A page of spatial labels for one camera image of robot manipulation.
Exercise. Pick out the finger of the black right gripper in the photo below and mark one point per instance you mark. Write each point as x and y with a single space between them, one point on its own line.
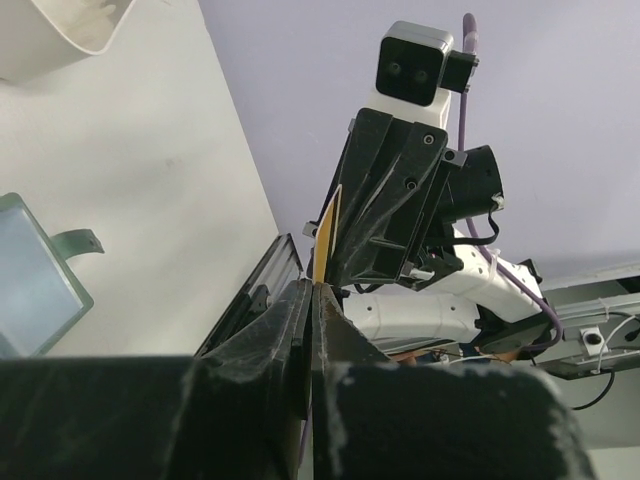
378 243
375 139

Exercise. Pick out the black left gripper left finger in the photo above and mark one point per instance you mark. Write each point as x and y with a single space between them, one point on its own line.
234 413

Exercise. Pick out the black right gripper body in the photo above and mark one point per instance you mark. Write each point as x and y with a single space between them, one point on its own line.
445 259

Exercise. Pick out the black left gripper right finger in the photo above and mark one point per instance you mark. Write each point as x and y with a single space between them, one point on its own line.
376 419

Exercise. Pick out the green card holder wallet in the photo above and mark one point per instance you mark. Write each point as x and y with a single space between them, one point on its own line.
41 297

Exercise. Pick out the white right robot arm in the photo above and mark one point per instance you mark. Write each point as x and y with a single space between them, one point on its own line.
518 317

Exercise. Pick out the white oblong tray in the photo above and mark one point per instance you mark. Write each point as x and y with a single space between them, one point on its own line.
39 37

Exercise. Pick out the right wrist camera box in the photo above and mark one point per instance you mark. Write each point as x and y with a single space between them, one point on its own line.
419 69

